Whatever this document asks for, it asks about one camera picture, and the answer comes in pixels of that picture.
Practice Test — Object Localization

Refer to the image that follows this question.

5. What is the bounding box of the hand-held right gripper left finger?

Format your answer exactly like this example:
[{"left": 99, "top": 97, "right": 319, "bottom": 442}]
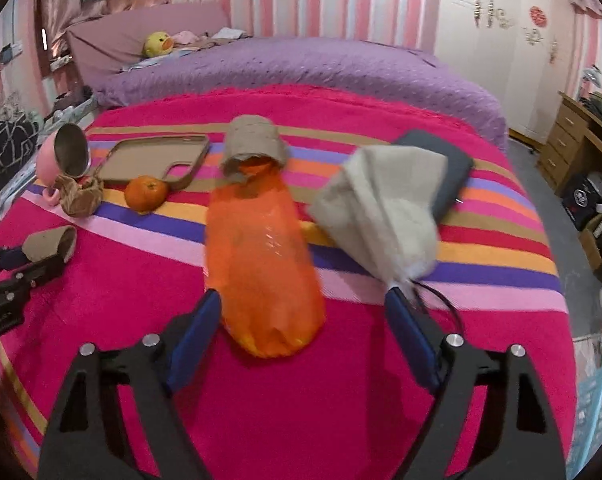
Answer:
[{"left": 37, "top": 288, "right": 223, "bottom": 480}]

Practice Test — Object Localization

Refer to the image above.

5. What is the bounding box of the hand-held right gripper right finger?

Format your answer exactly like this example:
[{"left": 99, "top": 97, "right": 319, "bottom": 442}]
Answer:
[{"left": 385, "top": 287, "right": 567, "bottom": 480}]

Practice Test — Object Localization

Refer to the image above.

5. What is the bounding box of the orange plastic bag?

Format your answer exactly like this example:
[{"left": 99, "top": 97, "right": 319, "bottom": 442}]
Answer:
[{"left": 203, "top": 157, "right": 327, "bottom": 359}]

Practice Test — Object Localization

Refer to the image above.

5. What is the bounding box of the brown paper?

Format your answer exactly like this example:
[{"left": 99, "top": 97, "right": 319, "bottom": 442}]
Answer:
[{"left": 58, "top": 172, "right": 104, "bottom": 218}]

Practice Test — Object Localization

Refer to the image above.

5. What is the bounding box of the pink cup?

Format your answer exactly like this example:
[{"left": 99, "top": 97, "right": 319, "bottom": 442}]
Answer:
[{"left": 36, "top": 123, "right": 90, "bottom": 206}]

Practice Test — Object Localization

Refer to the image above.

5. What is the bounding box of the yellow duck plush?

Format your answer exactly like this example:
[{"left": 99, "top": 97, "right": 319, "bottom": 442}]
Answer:
[{"left": 143, "top": 31, "right": 174, "bottom": 58}]

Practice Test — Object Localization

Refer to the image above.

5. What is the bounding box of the purple dotted bedspread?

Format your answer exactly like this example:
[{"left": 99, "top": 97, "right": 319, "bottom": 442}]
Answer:
[{"left": 96, "top": 36, "right": 509, "bottom": 151}]

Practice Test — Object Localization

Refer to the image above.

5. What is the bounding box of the tan phone case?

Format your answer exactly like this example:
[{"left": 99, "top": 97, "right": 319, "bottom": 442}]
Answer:
[{"left": 97, "top": 133, "right": 211, "bottom": 191}]

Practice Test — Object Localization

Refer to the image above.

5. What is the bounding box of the black white patterned bag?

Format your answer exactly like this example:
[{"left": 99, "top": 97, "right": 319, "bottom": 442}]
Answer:
[{"left": 0, "top": 110, "right": 39, "bottom": 193}]

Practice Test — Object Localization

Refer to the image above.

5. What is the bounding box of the grey face mask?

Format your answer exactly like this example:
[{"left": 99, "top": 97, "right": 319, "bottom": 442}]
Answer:
[{"left": 308, "top": 145, "right": 463, "bottom": 333}]

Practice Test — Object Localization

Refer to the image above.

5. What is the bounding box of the wooden desk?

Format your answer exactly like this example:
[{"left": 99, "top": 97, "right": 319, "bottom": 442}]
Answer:
[{"left": 536, "top": 91, "right": 602, "bottom": 281}]

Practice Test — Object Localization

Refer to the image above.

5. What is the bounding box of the cardboard tube piece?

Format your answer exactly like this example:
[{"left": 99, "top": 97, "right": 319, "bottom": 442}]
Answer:
[{"left": 22, "top": 225, "right": 78, "bottom": 265}]

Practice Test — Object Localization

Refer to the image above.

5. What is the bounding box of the white wardrobe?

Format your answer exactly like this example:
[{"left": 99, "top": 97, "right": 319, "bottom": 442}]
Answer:
[{"left": 433, "top": 0, "right": 589, "bottom": 143}]

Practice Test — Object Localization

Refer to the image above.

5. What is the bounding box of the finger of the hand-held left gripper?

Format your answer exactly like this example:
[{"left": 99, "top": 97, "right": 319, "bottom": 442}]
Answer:
[
  {"left": 0, "top": 257, "right": 66, "bottom": 311},
  {"left": 0, "top": 246, "right": 30, "bottom": 283}
]

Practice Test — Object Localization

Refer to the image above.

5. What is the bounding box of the whole orange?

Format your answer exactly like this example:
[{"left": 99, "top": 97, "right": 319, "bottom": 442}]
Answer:
[{"left": 124, "top": 175, "right": 171, "bottom": 213}]

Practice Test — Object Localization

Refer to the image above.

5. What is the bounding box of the red striped blanket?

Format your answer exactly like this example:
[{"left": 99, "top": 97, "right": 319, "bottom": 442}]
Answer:
[{"left": 0, "top": 85, "right": 579, "bottom": 480}]

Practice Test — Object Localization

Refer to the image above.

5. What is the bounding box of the dark grey wallet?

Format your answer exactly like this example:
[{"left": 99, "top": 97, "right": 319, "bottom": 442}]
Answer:
[{"left": 395, "top": 129, "right": 475, "bottom": 223}]

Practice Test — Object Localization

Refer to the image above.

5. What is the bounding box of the pink shiny curtain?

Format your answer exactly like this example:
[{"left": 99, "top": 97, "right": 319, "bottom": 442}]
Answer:
[{"left": 38, "top": 0, "right": 102, "bottom": 51}]

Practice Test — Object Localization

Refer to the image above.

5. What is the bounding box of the light blue plastic basket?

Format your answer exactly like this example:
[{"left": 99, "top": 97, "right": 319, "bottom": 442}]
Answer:
[{"left": 566, "top": 335, "right": 602, "bottom": 480}]

